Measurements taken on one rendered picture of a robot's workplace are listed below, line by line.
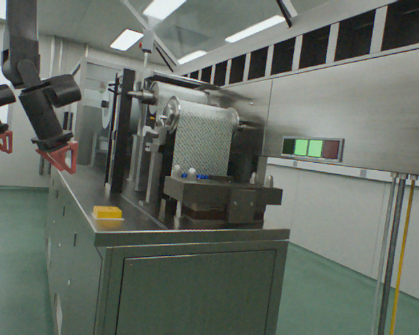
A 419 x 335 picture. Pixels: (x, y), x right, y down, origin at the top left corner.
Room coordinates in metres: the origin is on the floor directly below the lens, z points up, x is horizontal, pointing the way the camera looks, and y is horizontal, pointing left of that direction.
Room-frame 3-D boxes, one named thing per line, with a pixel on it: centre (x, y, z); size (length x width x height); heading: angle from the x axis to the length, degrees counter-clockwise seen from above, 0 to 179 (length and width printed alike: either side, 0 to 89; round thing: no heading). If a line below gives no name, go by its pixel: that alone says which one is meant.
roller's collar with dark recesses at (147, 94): (1.42, 0.31, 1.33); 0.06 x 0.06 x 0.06; 30
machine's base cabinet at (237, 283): (2.06, 0.58, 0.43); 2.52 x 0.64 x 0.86; 30
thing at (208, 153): (1.22, 0.03, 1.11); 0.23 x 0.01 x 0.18; 120
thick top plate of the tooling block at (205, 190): (1.14, -0.06, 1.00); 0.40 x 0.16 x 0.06; 120
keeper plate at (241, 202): (1.06, -0.12, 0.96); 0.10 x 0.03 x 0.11; 120
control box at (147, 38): (1.71, 0.41, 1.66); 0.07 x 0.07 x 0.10; 8
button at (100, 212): (0.96, 0.29, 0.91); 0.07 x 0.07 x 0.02; 30
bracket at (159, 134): (1.22, 0.22, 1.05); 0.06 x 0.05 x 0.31; 120
